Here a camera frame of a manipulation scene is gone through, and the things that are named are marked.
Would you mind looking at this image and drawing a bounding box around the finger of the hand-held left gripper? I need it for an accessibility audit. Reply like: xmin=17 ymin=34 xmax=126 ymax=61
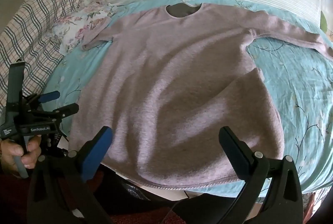
xmin=34 ymin=103 xmax=80 ymax=123
xmin=25 ymin=91 xmax=61 ymax=107

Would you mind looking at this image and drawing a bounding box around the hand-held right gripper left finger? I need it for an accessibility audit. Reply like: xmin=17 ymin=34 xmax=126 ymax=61
xmin=27 ymin=126 xmax=113 ymax=224

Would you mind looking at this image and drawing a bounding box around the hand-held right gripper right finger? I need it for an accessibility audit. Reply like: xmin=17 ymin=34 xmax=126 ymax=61
xmin=219 ymin=126 xmax=303 ymax=224

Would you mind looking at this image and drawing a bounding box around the pink towel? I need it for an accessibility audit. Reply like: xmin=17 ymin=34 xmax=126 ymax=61
xmin=68 ymin=3 xmax=333 ymax=191

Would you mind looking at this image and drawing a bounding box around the person's left hand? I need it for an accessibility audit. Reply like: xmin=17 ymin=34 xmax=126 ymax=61
xmin=0 ymin=136 xmax=42 ymax=178

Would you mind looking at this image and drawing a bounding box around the person's dark red clothing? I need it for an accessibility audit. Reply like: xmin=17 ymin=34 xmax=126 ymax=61
xmin=0 ymin=162 xmax=188 ymax=224

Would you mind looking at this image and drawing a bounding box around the floral pillow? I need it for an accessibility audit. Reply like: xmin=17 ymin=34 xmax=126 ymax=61
xmin=52 ymin=0 xmax=125 ymax=54

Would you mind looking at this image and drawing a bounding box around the plaid blanket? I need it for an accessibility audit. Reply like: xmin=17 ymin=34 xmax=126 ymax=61
xmin=0 ymin=0 xmax=95 ymax=110

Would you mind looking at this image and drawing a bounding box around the teal floral bed sheet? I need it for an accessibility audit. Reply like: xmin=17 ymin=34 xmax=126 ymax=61
xmin=43 ymin=0 xmax=333 ymax=204

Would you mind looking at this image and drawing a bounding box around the thin black cable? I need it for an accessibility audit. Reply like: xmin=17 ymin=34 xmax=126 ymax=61
xmin=161 ymin=189 xmax=190 ymax=224

